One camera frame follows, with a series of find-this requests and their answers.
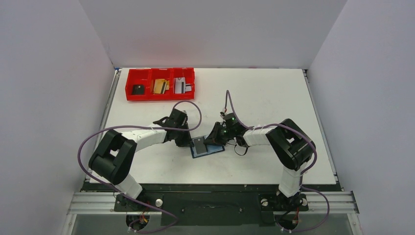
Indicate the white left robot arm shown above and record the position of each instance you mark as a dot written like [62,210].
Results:
[114,155]

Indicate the navy blue card holder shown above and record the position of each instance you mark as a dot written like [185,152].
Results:
[211,149]

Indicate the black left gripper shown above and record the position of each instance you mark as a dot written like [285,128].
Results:
[187,142]

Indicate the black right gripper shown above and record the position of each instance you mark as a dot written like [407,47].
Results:
[217,136]

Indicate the silver cards in bin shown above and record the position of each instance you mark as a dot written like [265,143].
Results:
[181,86]

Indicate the aluminium frame rail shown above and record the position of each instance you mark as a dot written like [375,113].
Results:
[91,203]

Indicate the red three-compartment bin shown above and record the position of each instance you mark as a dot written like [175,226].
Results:
[147,77]

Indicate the gold cards in bin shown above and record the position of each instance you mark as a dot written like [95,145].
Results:
[160,86]

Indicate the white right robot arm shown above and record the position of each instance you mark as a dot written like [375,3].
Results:
[292,146]

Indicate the black card in bin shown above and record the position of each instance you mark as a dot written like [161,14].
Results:
[138,89]

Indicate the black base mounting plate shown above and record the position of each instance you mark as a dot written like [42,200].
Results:
[215,205]

